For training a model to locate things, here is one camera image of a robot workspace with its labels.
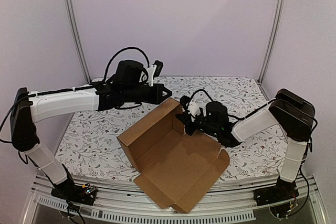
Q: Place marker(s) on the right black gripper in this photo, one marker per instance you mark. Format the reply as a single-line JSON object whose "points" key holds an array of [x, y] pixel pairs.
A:
{"points": [[191, 123]]}

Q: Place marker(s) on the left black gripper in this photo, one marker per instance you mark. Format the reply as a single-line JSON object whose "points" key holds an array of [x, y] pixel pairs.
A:
{"points": [[155, 99]]}

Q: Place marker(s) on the brown cardboard box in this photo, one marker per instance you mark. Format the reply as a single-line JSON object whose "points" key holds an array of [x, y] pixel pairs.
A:
{"points": [[176, 170]]}

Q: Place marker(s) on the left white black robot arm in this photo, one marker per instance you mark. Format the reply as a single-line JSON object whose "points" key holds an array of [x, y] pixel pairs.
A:
{"points": [[132, 83]]}

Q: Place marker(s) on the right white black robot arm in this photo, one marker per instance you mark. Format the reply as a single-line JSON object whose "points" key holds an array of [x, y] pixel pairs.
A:
{"points": [[287, 112]]}

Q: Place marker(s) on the floral patterned table mat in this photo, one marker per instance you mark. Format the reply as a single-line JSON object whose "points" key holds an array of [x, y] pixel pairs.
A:
{"points": [[90, 146]]}

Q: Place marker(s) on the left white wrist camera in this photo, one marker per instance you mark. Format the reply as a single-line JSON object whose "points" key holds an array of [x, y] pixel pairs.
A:
{"points": [[154, 71]]}

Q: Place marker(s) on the aluminium front rail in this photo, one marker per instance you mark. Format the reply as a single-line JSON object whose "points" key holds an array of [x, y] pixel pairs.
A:
{"points": [[226, 202]]}

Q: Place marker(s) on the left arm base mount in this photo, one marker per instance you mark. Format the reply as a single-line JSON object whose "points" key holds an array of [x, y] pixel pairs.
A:
{"points": [[82, 194]]}

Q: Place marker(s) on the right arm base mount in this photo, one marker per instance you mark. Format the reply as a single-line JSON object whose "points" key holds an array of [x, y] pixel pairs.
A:
{"points": [[281, 191]]}

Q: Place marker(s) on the left aluminium frame post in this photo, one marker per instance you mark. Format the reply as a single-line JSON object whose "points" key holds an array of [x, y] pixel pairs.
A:
{"points": [[77, 41]]}

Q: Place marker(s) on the aluminium frame post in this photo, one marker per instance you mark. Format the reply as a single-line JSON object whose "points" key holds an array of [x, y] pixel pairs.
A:
{"points": [[271, 41], [77, 41]]}

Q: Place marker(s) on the right aluminium frame post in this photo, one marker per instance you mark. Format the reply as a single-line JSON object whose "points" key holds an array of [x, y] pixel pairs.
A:
{"points": [[271, 41]]}

